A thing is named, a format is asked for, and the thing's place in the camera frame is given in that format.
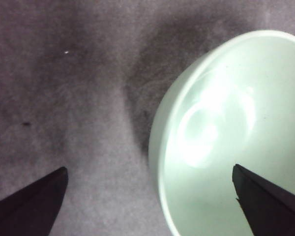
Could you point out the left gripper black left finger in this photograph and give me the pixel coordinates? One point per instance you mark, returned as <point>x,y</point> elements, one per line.
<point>32,209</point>

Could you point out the green ribbed bowl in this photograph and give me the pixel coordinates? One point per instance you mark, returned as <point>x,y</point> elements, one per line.
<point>223,103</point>

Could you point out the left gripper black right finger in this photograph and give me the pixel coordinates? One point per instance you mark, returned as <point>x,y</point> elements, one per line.
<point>268,209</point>

